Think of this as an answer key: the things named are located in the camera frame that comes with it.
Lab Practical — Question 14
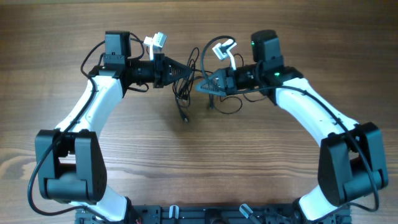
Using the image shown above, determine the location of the thin black USB cable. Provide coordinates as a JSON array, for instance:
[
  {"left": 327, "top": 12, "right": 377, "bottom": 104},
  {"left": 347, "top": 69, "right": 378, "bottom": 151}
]
[{"left": 207, "top": 52, "right": 245, "bottom": 115}]

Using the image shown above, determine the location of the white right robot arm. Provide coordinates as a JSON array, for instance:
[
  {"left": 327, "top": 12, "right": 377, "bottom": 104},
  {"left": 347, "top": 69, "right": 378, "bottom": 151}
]
[{"left": 196, "top": 30, "right": 389, "bottom": 223}]

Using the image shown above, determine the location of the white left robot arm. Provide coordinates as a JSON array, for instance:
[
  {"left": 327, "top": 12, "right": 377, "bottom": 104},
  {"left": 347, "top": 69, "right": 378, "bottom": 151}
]
[{"left": 29, "top": 31, "right": 191, "bottom": 223}]

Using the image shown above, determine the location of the black right camera cable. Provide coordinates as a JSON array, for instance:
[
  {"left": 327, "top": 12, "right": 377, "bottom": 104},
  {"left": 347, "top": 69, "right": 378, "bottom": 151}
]
[{"left": 200, "top": 35, "right": 380, "bottom": 223}]

